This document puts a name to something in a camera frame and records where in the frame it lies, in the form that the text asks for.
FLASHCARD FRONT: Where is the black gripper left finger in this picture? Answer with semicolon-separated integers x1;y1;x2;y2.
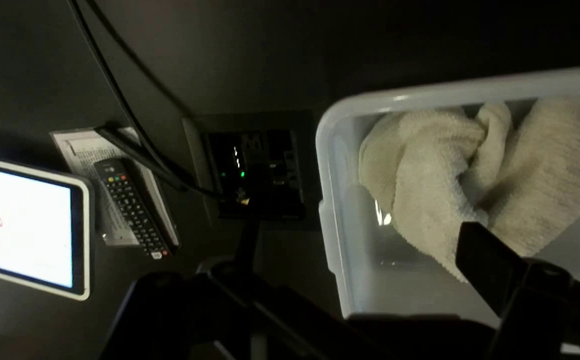
99;272;340;360

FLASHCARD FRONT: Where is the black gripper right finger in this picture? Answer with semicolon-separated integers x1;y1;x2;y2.
455;222;580;360

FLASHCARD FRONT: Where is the white towel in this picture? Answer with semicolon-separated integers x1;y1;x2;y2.
357;95;580;272

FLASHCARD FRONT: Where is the black remote control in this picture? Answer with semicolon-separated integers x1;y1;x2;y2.
94;158;171;260

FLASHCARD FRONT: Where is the table power outlet panel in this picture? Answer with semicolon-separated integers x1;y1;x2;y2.
181;109;314;222

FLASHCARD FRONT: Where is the tablet with lit screen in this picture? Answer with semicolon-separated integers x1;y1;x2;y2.
0;160;94;301

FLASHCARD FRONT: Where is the clear plastic bin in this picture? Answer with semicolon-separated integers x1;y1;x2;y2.
315;67;580;323

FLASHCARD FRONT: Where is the grey remote holder plate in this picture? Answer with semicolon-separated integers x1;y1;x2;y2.
52;128;180;260

